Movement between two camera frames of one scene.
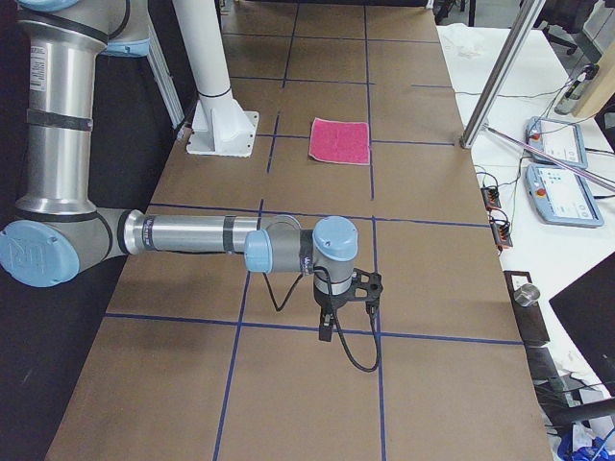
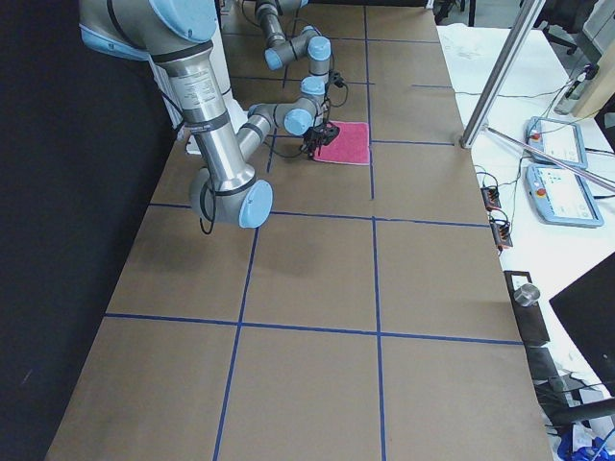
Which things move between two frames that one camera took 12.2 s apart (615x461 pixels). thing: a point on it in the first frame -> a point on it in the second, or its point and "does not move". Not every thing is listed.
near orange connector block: (501, 231) does not move
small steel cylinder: (527, 295) does not move
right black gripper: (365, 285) -> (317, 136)
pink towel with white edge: (340, 142) does not move
